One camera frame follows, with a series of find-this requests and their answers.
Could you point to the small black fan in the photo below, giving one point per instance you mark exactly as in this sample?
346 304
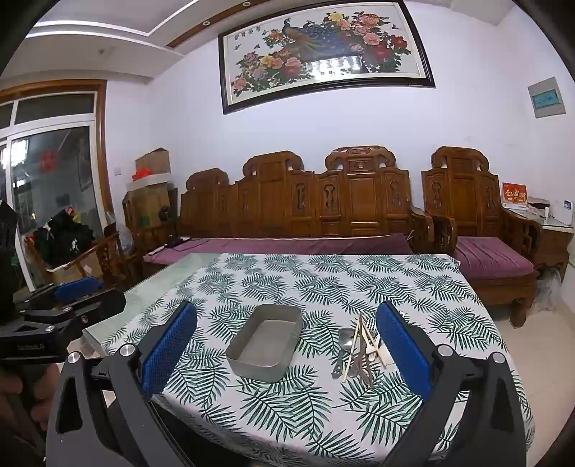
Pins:
164 212

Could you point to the framed peacock flower painting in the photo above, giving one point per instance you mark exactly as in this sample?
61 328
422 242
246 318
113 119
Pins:
323 49

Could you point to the wall electrical panel box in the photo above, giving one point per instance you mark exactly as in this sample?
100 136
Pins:
546 98

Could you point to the person's left hand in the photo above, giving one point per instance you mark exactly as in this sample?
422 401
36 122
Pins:
20 381

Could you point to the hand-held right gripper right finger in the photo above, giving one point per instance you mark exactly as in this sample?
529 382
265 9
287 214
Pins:
402 350

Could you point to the metal spoon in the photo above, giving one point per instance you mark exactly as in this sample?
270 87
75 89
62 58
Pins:
346 337

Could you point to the wooden side table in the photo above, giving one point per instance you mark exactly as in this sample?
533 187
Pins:
555 244

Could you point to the grey metal tray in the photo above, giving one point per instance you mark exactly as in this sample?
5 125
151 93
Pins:
265 343

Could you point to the white device box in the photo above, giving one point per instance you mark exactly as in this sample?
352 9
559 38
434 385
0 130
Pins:
561 212

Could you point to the flat white box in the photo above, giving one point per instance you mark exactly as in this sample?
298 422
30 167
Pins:
152 182

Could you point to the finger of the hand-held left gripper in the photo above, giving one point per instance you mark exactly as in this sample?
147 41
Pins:
94 305
78 288

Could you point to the pile of black bags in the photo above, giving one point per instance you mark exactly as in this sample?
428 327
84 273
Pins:
67 238

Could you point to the black power strip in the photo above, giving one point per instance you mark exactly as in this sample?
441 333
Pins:
177 242

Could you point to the orange red cloth item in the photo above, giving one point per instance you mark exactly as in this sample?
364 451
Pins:
141 174

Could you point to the grey flat item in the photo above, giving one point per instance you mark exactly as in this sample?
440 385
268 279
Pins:
537 205

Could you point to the carved wooden sofa bench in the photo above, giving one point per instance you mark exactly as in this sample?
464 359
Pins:
359 197

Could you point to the light wooden chopstick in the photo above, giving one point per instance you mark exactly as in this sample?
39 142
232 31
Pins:
352 350

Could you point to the small brown cardboard box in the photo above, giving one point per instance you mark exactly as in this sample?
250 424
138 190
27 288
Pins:
153 162

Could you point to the cluttered wooden chair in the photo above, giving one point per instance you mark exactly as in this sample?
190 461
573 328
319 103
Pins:
112 256

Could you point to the dark brown chopstick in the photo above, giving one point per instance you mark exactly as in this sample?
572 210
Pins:
366 359

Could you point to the square purple seat cushion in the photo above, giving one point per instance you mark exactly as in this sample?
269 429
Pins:
489 256

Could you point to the clear plastic bag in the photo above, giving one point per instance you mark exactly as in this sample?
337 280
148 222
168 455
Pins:
548 292

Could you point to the carved wooden armchair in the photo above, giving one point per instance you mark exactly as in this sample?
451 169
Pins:
462 202

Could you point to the crumpled translucent plastic bag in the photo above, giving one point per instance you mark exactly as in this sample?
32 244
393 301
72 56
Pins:
121 235

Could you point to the leaf print tablecloth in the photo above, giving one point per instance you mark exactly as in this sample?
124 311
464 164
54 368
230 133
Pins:
314 278

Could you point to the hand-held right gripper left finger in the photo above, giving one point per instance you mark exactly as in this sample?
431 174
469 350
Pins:
168 350

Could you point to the red printed calendar box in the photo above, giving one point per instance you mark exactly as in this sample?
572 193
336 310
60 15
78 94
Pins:
515 196

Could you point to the wood framed glass door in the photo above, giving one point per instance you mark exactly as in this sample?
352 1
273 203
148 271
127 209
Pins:
58 179

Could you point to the large brown cardboard box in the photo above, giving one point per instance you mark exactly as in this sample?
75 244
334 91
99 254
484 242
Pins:
150 206

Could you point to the metal fork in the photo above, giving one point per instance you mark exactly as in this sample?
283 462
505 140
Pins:
356 364

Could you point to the red lantern decoration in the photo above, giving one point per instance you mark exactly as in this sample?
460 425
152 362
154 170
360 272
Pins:
47 160

